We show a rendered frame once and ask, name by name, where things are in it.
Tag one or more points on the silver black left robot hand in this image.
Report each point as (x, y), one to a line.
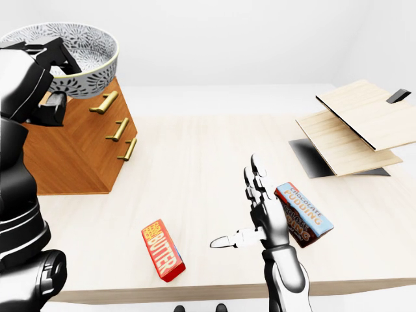
(22, 84)

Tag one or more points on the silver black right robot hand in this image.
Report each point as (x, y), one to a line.
(271, 224)

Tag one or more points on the grey patterned bowl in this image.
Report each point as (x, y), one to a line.
(94, 48)

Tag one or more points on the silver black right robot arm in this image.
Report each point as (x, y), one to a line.
(284, 279)

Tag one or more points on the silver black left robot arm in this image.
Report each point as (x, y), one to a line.
(16, 182)

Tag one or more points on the wooden cabinet drawer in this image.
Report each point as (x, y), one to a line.
(104, 143)
(113, 172)
(89, 102)

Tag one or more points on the wooden cabinet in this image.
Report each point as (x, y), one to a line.
(65, 156)

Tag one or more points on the chocolate pudding box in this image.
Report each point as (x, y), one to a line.
(308, 214)

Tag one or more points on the small dark rounded shape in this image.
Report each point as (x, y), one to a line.
(221, 308)
(179, 308)

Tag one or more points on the pale wooden board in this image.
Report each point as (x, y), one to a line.
(341, 146)
(367, 113)

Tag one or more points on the red butter box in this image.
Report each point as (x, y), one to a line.
(162, 250)

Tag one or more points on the small black block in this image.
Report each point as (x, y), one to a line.
(399, 96)

